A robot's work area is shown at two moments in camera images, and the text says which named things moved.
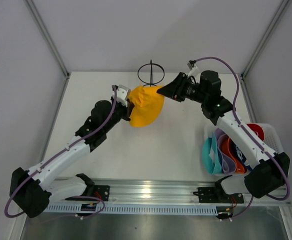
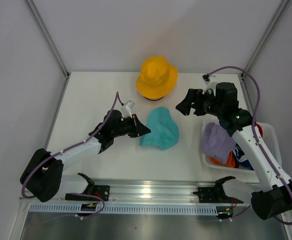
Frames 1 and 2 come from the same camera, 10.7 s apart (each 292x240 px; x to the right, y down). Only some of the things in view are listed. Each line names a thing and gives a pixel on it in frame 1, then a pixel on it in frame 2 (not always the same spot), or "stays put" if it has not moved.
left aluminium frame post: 48,37 stays put
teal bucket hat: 215,167 to 164,132
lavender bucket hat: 228,165 to 216,141
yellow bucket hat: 148,104 to 157,79
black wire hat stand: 151,83 to 156,99
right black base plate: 211,195 stays put
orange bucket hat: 229,148 to 230,161
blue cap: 239,154 stays put
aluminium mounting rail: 167,192 stays put
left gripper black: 127,109 to 138,128
